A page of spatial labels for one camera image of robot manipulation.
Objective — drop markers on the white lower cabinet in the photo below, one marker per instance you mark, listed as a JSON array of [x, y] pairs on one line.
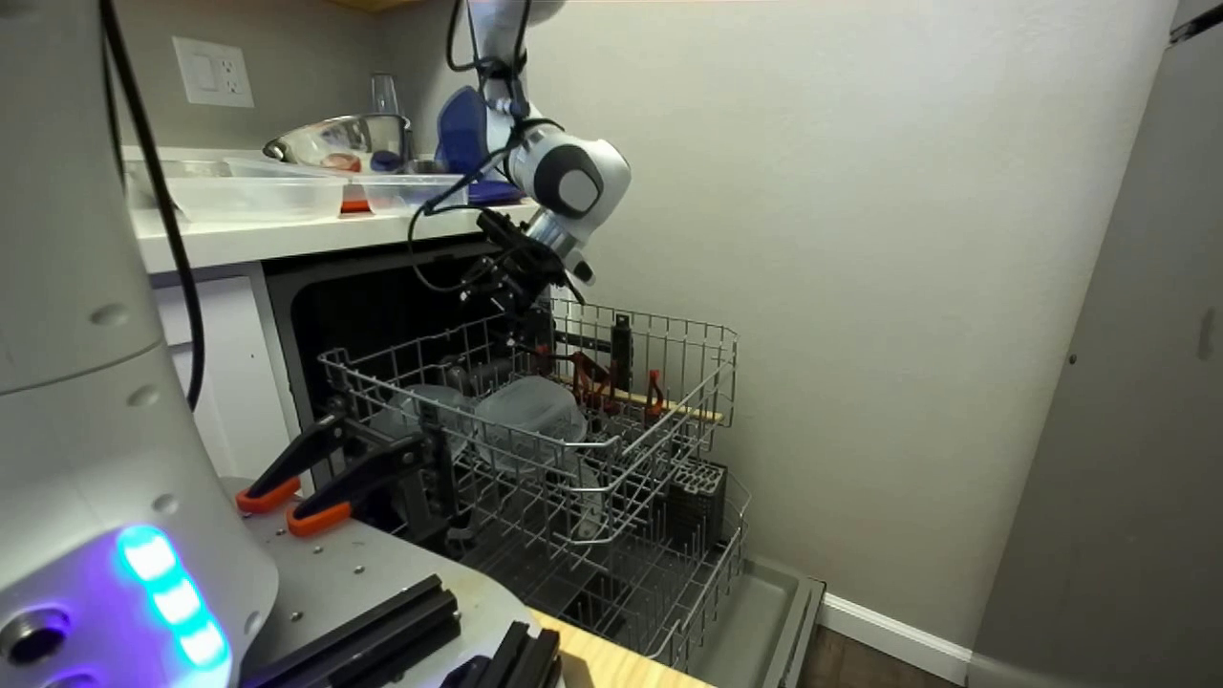
[[230, 368]]

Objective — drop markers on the stainless steel refrigerator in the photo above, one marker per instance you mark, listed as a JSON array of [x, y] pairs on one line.
[[1122, 385]]

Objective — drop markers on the white wall outlet plate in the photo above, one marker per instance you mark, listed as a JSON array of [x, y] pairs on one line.
[[210, 70]]

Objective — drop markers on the dishwasher door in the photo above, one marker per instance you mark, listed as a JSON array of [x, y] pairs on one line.
[[777, 623]]

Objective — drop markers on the shiny steel mixing bowl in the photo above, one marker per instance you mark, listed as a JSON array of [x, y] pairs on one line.
[[318, 138]]

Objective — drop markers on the frosted grey plastic container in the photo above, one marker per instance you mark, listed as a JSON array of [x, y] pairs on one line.
[[535, 412]]

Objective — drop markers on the large clear plastic tub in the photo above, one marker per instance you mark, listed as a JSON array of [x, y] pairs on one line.
[[242, 198]]

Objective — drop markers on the clear rectangular plastic container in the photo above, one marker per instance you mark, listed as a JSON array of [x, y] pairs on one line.
[[402, 191]]

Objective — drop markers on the black bottle in rack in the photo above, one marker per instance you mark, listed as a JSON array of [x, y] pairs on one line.
[[621, 349]]

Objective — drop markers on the black dishwasher body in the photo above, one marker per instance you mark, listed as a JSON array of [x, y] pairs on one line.
[[355, 306]]

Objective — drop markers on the white baseboard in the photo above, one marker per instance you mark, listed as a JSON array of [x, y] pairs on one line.
[[890, 637]]

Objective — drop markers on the dark cutlery basket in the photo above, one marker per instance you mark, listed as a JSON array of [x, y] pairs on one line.
[[698, 503]]

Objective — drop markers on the clear plastic bowl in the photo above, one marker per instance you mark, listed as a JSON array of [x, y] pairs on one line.
[[424, 400]]

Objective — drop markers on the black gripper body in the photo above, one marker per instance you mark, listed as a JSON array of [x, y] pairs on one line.
[[523, 263]]

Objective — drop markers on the short black aluminium extrusion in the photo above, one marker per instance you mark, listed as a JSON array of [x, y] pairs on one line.
[[510, 658]]

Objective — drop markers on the long black aluminium extrusion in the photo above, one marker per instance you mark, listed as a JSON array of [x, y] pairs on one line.
[[365, 637]]

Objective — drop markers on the dark blue round lid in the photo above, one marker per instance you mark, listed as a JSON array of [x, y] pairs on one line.
[[489, 191]]

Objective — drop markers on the black clamp orange tips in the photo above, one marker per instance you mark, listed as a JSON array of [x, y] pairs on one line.
[[287, 468], [365, 489]]

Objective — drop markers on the tall blue plastic container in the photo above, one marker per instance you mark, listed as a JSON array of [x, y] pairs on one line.
[[461, 134]]

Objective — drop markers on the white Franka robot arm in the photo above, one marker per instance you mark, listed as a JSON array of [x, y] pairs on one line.
[[79, 385]]

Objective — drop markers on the blender with steel base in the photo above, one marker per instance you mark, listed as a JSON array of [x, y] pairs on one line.
[[388, 119]]

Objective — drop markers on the grey metal mounting plate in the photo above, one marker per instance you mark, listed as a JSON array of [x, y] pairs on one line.
[[366, 558]]

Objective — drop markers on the wooden board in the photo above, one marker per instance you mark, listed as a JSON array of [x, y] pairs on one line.
[[625, 661]]

